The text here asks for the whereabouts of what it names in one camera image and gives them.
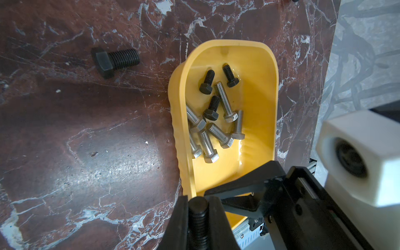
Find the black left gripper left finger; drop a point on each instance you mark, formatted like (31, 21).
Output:
(175, 236)

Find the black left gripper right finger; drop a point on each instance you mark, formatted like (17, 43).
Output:
(220, 235)

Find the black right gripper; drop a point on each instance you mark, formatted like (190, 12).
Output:
(303, 217)

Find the black hex bolt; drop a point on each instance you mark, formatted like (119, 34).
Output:
(198, 223)
(211, 112)
(232, 80)
(206, 87)
(108, 62)

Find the silver hex bolt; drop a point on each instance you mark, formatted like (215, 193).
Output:
(210, 154)
(195, 149)
(225, 139)
(198, 123)
(230, 115)
(237, 133)

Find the yellow plastic storage tray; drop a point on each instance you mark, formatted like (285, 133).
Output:
(256, 95)

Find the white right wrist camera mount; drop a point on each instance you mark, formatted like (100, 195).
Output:
(361, 153)

